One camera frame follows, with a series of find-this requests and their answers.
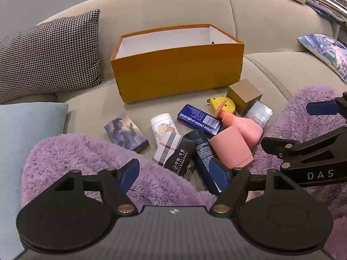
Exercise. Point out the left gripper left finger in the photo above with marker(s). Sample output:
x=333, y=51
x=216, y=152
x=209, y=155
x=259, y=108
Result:
x=116, y=183

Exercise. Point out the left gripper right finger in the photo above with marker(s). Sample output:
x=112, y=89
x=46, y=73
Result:
x=233, y=184

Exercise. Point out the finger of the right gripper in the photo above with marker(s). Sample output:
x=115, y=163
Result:
x=336, y=105
x=326, y=149

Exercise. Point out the photo card box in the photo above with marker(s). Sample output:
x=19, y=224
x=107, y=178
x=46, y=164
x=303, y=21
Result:
x=125, y=133

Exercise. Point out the pink spray bottle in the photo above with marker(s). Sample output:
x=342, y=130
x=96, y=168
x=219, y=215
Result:
x=250, y=130

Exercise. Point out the plaid black box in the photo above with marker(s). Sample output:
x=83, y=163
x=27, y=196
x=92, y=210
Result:
x=174, y=153

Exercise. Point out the clear acrylic box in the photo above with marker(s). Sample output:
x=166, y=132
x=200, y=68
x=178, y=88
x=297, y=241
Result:
x=259, y=113

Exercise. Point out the brown cardboard cube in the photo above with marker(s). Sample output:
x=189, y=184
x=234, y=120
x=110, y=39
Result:
x=244, y=94

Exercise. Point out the purple fluffy blanket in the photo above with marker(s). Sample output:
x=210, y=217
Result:
x=53, y=157

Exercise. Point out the white floral can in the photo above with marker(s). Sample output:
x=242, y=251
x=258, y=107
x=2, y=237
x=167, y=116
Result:
x=161, y=124

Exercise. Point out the blue tin case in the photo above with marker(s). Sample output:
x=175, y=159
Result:
x=195, y=118

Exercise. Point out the yellow tape measure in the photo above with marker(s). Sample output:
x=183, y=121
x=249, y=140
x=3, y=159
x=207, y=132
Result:
x=221, y=103

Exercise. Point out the stack of magazines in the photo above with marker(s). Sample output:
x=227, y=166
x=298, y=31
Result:
x=333, y=9

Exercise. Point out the light blue cushion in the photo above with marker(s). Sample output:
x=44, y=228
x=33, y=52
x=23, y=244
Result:
x=23, y=125

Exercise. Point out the orange cardboard box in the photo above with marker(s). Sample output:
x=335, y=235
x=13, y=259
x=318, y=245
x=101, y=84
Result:
x=174, y=60

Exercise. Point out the houndstooth cushion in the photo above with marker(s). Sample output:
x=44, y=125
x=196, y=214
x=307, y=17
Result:
x=61, y=55

